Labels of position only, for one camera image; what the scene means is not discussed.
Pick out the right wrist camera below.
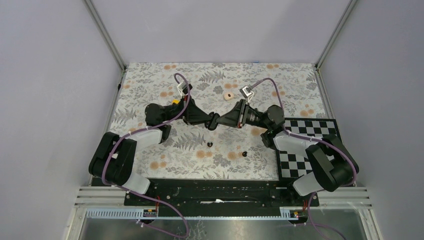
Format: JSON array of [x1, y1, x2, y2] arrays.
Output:
[[239, 85, 255, 103]]

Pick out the right aluminium frame post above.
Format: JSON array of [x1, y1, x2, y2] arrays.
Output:
[[315, 0, 359, 70]]

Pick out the black white checkerboard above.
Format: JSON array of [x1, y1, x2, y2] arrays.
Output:
[[275, 117, 340, 180]]

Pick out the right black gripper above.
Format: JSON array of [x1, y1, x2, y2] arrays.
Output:
[[214, 99, 271, 130]]

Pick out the left aluminium frame post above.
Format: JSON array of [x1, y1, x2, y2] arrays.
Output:
[[82, 0, 127, 72]]

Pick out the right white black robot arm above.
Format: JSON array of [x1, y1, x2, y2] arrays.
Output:
[[215, 99, 359, 206]]

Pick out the black earbud charging case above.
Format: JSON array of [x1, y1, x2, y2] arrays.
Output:
[[204, 112, 220, 131]]

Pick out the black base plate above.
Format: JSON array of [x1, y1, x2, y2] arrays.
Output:
[[124, 178, 319, 218]]

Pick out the pink round small object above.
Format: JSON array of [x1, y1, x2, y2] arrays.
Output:
[[223, 92, 234, 101]]

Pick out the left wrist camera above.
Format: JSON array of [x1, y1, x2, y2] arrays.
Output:
[[177, 82, 190, 97]]

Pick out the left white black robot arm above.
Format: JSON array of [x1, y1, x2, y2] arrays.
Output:
[[88, 97, 220, 206]]

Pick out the floral patterned table mat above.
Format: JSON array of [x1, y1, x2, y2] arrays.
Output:
[[110, 63, 328, 180]]

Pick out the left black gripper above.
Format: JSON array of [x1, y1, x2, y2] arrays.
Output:
[[163, 94, 213, 126]]

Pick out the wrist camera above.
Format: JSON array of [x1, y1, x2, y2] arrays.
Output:
[[239, 85, 255, 103], [177, 82, 190, 97]]

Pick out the aluminium frame post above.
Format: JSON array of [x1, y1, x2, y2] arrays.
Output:
[[315, 0, 359, 70], [82, 0, 127, 72]]

